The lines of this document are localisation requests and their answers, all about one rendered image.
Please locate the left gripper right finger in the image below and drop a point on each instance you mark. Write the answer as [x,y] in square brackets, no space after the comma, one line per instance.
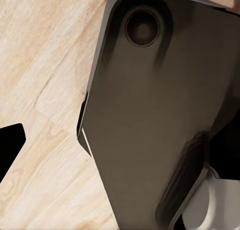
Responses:
[232,139]

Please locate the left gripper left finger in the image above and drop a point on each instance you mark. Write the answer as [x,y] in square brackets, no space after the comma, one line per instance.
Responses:
[12,139]

